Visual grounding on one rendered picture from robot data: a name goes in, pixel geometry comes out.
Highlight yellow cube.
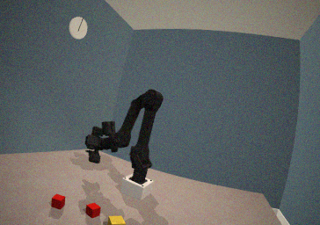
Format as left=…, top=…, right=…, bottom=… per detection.
left=107, top=215, right=126, bottom=225

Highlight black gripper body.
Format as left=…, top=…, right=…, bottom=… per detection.
left=89, top=126, right=104, bottom=163

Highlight red cube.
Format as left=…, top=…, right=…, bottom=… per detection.
left=51, top=194, right=65, bottom=209
left=85, top=203, right=100, bottom=218

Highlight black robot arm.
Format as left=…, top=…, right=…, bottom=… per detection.
left=85, top=90, right=164, bottom=185

